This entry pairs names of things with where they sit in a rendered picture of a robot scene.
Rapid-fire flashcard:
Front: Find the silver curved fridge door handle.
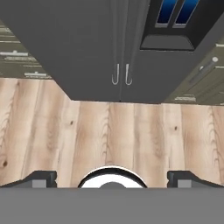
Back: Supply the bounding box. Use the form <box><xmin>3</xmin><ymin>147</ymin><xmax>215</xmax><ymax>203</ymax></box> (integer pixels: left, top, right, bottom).
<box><xmin>111</xmin><ymin>63</ymin><xmax>121</xmax><ymax>87</ymax></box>
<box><xmin>124</xmin><ymin>63</ymin><xmax>134</xmax><ymax>87</ymax></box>

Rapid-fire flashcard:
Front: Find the silver drawer handle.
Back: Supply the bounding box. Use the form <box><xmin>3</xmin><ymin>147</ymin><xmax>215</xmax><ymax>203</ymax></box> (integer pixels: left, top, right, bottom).
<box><xmin>0</xmin><ymin>50</ymin><xmax>30</xmax><ymax>58</ymax></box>
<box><xmin>24</xmin><ymin>71</ymin><xmax>48</xmax><ymax>78</ymax></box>

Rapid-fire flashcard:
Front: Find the grey bar cupboard handle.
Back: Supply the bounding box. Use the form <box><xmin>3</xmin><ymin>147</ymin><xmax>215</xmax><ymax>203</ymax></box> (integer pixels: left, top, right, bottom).
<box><xmin>188</xmin><ymin>56</ymin><xmax>220</xmax><ymax>85</ymax></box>

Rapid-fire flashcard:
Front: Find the round white and black object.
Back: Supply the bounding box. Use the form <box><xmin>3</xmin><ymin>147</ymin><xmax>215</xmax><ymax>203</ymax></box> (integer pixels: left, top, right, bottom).
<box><xmin>76</xmin><ymin>164</ymin><xmax>149</xmax><ymax>189</ymax></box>

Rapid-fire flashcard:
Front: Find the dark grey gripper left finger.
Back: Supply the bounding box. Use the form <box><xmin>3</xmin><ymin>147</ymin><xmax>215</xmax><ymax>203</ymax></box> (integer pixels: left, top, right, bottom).
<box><xmin>0</xmin><ymin>170</ymin><xmax>58</xmax><ymax>189</ymax></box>

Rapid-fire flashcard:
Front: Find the olive cupboard cabinet run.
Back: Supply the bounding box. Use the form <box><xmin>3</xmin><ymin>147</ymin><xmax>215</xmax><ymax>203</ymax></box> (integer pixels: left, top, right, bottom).
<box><xmin>164</xmin><ymin>43</ymin><xmax>224</xmax><ymax>107</ymax></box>

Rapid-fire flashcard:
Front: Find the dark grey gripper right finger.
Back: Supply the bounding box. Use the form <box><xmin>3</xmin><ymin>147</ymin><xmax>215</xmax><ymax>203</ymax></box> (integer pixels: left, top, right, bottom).
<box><xmin>166</xmin><ymin>170</ymin><xmax>224</xmax><ymax>189</ymax></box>

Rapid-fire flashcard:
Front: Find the olive drawer cabinet run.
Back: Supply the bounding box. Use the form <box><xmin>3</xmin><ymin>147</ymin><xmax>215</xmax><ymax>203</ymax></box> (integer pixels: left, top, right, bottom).
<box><xmin>0</xmin><ymin>19</ymin><xmax>54</xmax><ymax>80</ymax></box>

